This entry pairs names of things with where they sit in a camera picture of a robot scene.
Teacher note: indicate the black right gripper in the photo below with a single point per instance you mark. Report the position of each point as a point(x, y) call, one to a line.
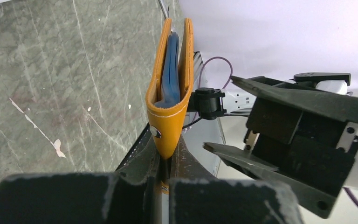
point(306, 139)

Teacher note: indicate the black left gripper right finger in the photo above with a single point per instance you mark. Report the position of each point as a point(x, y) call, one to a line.
point(197, 197)

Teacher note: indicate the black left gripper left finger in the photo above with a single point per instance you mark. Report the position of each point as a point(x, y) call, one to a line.
point(126, 196)

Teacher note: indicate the orange leather card holder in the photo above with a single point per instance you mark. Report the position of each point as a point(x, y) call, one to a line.
point(170, 88)

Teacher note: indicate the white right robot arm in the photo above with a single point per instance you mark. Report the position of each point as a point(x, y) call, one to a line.
point(213, 103)

